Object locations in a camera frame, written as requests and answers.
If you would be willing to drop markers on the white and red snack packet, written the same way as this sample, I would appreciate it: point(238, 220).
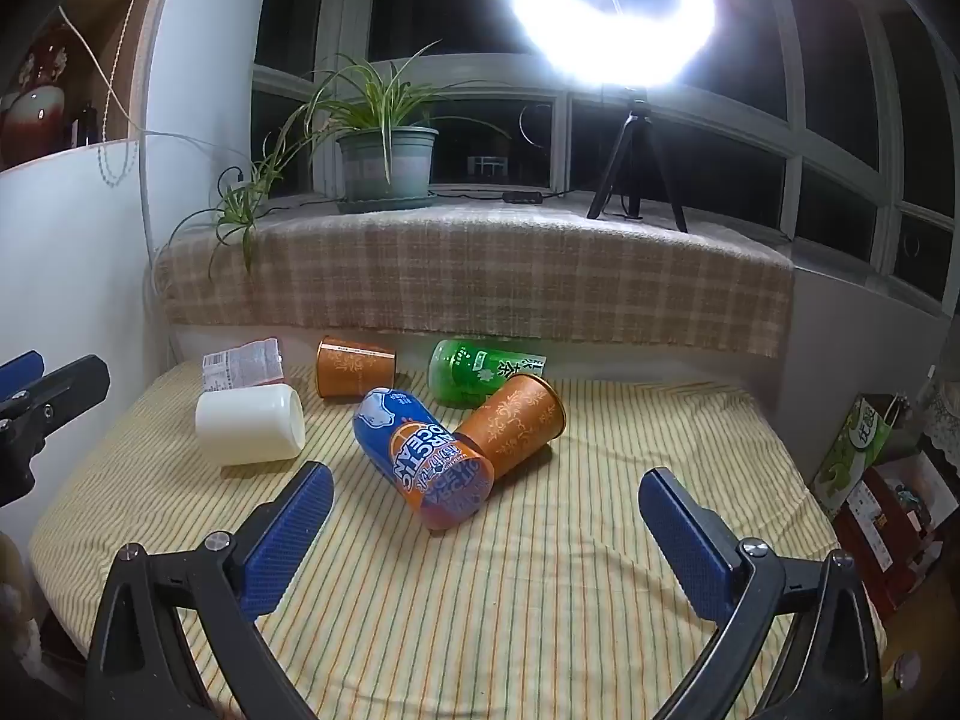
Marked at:
point(244, 366)

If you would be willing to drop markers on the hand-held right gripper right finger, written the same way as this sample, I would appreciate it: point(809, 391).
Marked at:
point(684, 540)

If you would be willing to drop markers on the black tripod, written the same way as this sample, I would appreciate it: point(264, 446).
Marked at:
point(630, 135)

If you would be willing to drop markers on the green printed box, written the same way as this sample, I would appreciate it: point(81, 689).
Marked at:
point(851, 457)

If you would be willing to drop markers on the spider plant in grey pot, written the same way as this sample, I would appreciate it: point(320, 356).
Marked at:
point(386, 161)

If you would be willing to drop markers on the dark green pot saucer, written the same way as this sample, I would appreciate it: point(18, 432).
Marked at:
point(375, 204)

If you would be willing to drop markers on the red cardboard box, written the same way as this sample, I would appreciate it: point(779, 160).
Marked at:
point(885, 525)

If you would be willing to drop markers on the dark bottle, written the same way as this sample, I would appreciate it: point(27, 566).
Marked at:
point(84, 124)

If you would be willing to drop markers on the orange patterned cup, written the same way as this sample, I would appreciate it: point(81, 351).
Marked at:
point(352, 367)
point(510, 427)

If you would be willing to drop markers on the beige plaid cloth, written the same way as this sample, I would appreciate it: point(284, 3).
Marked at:
point(487, 277)

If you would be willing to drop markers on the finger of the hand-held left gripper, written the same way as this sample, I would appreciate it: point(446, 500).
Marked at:
point(71, 386)
point(19, 370)

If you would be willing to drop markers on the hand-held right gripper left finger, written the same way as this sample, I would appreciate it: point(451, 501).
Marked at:
point(289, 532)

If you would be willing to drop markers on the white lace cloth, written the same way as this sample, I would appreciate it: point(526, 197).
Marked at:
point(941, 420)

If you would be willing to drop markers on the yellow striped cloth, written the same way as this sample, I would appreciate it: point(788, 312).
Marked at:
point(487, 615)

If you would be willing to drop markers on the white cup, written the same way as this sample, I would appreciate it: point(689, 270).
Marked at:
point(247, 424)

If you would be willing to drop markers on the wooden shelf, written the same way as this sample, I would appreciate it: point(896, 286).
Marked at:
point(112, 15)

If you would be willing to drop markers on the red ceramic vase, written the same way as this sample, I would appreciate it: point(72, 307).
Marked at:
point(34, 105)

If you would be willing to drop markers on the white window frame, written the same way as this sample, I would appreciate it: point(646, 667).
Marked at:
point(341, 0)

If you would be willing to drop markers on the blue and orange printed cup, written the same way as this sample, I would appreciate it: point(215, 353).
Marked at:
point(420, 457)

